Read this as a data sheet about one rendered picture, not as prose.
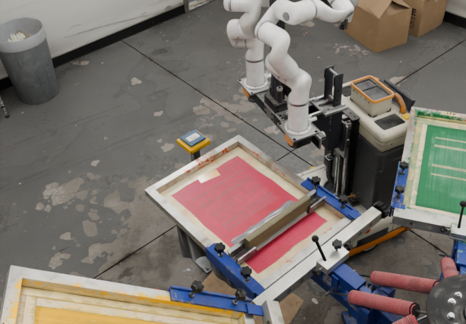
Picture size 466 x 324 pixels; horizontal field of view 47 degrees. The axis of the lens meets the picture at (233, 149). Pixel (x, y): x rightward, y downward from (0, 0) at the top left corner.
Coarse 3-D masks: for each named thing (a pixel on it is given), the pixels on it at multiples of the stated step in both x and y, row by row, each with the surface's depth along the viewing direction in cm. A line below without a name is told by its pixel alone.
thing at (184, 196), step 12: (180, 192) 253; (192, 192) 253; (192, 204) 247; (204, 216) 241; (252, 216) 239; (216, 228) 235; (240, 228) 234; (228, 240) 229; (276, 240) 228; (264, 252) 223; (276, 252) 223; (252, 264) 219; (264, 264) 218
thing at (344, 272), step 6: (342, 264) 206; (336, 270) 204; (342, 270) 204; (348, 270) 203; (330, 276) 207; (336, 276) 203; (342, 276) 202; (348, 276) 201; (354, 276) 201; (360, 276) 201; (342, 282) 202; (348, 282) 199; (354, 282) 199; (360, 282) 199; (348, 288) 201; (354, 288) 197
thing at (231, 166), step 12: (228, 168) 264; (240, 168) 264; (252, 168) 263; (216, 180) 258; (264, 180) 256; (276, 192) 249; (276, 204) 244; (264, 216) 238; (312, 216) 237; (288, 228) 232; (300, 228) 232; (312, 228) 231; (288, 240) 227; (300, 240) 227
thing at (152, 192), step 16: (224, 144) 273; (240, 144) 274; (208, 160) 266; (272, 160) 261; (176, 176) 257; (288, 176) 252; (160, 192) 254; (304, 192) 247; (160, 208) 246; (192, 224) 233; (336, 224) 228; (208, 240) 226; (320, 240) 222; (304, 256) 216
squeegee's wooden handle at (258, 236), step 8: (304, 200) 230; (288, 208) 227; (296, 208) 227; (304, 208) 232; (280, 216) 224; (288, 216) 226; (296, 216) 231; (264, 224) 221; (272, 224) 221; (280, 224) 225; (256, 232) 218; (264, 232) 219; (272, 232) 224; (248, 240) 215; (256, 240) 218; (264, 240) 222; (248, 248) 218
